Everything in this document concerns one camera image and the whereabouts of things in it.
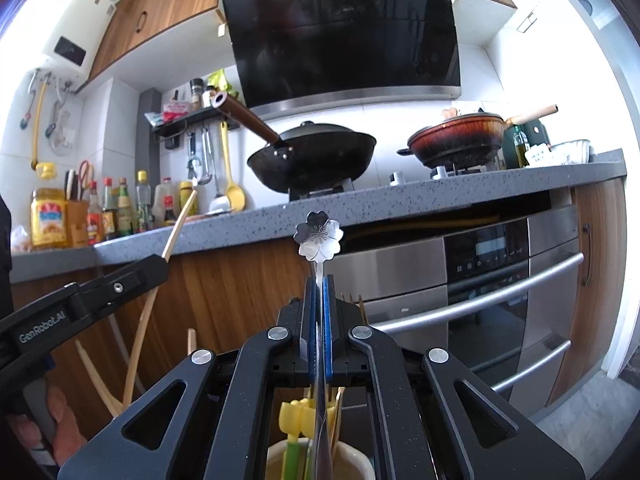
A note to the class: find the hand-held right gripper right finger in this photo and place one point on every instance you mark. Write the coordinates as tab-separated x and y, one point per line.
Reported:
328	330

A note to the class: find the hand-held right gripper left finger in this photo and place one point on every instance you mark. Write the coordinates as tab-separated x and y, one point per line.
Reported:
312	330

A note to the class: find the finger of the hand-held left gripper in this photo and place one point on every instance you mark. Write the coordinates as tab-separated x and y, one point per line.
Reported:
125	282

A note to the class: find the flower-shaped metal spoon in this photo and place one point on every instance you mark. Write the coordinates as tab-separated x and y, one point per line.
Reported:
318	237

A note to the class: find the white ceramic double utensil holder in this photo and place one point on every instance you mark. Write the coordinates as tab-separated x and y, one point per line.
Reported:
350	462

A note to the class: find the person's left hand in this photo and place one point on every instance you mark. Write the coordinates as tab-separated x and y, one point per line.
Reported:
67	425

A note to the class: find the red-cap sauce bottle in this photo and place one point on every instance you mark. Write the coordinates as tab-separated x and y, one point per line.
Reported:
94	220
109	215

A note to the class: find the green-label sauce bottle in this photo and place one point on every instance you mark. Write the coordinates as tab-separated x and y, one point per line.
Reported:
124	212

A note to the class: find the wooden knife block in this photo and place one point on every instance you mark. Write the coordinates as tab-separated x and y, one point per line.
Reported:
77	225

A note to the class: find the clear bottle with yellow cap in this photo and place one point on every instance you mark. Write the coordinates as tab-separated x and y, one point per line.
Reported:
143	205

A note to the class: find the large soy sauce jug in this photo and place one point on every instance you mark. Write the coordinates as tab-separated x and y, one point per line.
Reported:
166	205

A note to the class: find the stainless steel oven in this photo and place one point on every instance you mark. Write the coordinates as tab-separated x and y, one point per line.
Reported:
400	270

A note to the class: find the wooden base cabinets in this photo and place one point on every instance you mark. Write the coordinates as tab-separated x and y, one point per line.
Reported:
225	285

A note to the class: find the yellow oil bottle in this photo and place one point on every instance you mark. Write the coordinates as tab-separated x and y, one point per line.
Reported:
48	220

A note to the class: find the hanging metal peeler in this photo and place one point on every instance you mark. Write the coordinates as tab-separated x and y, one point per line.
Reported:
192	165

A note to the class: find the gas stove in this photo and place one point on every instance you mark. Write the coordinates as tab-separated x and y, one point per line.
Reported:
320	191

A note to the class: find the yellow hanging spatula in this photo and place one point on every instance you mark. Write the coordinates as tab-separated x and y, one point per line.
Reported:
234	192

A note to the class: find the grey vertical pipe column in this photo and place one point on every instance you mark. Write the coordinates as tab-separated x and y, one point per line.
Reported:
149	140

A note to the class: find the hanging metal ladle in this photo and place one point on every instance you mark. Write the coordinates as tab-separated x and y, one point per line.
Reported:
207	160

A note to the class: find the grey kitchen countertop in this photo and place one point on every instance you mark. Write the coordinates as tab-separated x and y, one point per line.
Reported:
400	200

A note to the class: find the water pipes with valves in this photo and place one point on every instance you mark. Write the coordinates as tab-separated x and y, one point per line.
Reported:
55	115

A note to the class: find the red packet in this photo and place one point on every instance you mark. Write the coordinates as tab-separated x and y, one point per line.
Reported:
176	107

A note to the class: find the spice jar with black lid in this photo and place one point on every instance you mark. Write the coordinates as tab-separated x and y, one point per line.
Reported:
196	95

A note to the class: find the yellow green snack bag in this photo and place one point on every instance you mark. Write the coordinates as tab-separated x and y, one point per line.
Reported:
220	85

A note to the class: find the red frying pan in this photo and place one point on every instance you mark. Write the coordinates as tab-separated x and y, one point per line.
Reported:
455	142

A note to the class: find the white water heater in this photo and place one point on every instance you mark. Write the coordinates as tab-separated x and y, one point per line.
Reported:
80	25

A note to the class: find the green olive oil bottle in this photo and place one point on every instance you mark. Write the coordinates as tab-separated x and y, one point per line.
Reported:
520	150

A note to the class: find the narrow wooden base cabinet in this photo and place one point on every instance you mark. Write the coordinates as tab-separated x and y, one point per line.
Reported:
595	285

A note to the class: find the white blue box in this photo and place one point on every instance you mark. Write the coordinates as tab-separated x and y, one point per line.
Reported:
539	155

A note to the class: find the dark green appliance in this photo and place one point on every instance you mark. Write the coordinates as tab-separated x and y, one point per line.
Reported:
540	135

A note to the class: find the black range hood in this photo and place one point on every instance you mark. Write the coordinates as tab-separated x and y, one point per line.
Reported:
340	35

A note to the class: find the white dish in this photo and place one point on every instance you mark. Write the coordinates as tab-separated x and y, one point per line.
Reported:
570	152

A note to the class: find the black wall spice rack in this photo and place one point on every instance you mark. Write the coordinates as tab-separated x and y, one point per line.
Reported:
195	119

